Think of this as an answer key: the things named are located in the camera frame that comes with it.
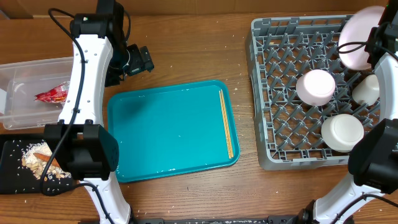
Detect red snack wrapper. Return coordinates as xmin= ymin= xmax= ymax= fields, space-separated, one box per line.
xmin=35 ymin=81 xmax=70 ymax=103

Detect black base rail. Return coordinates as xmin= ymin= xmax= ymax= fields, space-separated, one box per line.
xmin=136 ymin=215 xmax=299 ymax=224

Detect orange carrot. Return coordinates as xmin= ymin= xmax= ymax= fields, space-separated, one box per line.
xmin=34 ymin=152 xmax=60 ymax=168

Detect large white plate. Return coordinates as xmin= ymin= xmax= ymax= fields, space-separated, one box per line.
xmin=338 ymin=6 xmax=384 ymax=70

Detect clear plastic bin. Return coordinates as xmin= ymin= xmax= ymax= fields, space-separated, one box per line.
xmin=0 ymin=55 xmax=103 ymax=131

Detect pale green bowl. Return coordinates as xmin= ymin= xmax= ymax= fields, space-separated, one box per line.
xmin=321 ymin=114 xmax=364 ymax=152

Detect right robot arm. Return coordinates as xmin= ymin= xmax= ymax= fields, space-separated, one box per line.
xmin=289 ymin=0 xmax=397 ymax=223

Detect teal plastic tray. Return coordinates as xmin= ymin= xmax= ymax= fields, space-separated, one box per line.
xmin=107 ymin=80 xmax=241 ymax=183

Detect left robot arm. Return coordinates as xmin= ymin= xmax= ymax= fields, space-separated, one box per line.
xmin=44 ymin=0 xmax=154 ymax=223

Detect small white plate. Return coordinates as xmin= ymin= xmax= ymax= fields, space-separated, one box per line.
xmin=296 ymin=70 xmax=336 ymax=106

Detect grey dishwasher rack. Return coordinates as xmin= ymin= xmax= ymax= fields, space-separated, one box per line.
xmin=246 ymin=15 xmax=384 ymax=170

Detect rice and peanut scraps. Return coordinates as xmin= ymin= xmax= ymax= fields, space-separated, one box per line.
xmin=21 ymin=141 xmax=71 ymax=181

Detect white upturned cup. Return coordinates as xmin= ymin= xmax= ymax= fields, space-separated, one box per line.
xmin=352 ymin=75 xmax=379 ymax=105

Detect black waste tray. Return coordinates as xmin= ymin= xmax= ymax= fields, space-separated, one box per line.
xmin=1 ymin=134 xmax=75 ymax=194

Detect wooden chopstick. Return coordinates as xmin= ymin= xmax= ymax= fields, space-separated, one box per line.
xmin=218 ymin=90 xmax=233 ymax=160
xmin=220 ymin=89 xmax=234 ymax=159

